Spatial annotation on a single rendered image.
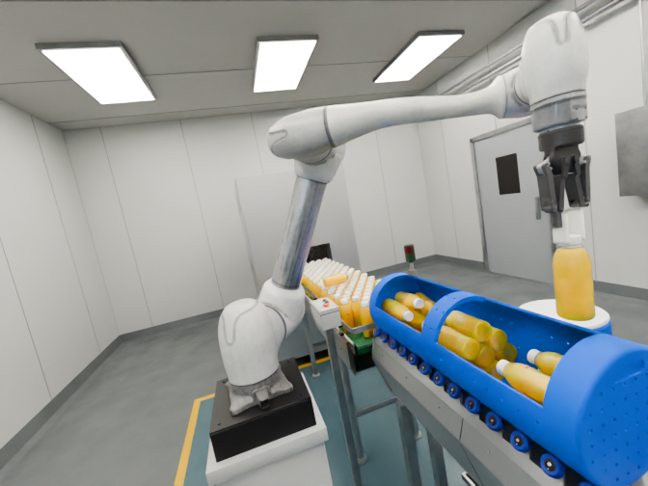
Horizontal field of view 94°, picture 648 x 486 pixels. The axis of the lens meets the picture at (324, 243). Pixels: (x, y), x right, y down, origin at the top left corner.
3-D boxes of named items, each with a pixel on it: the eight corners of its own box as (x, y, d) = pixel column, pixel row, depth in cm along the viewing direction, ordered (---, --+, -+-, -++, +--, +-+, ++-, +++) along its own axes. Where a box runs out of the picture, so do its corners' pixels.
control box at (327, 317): (323, 331, 147) (319, 310, 145) (312, 318, 166) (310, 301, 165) (341, 325, 149) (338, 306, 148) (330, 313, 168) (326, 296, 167)
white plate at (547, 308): (507, 302, 132) (508, 304, 132) (530, 330, 106) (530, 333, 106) (584, 296, 124) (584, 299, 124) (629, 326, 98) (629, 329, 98)
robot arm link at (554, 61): (604, 82, 54) (571, 101, 66) (598, -11, 52) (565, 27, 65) (534, 100, 58) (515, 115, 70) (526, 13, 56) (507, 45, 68)
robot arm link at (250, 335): (216, 386, 88) (198, 314, 86) (250, 354, 105) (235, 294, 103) (263, 387, 82) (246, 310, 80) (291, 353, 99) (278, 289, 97)
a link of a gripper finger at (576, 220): (565, 207, 66) (567, 207, 66) (568, 239, 66) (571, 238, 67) (580, 207, 63) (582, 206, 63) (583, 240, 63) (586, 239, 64)
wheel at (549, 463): (563, 462, 62) (569, 464, 63) (542, 446, 67) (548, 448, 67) (555, 482, 62) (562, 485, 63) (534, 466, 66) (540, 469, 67)
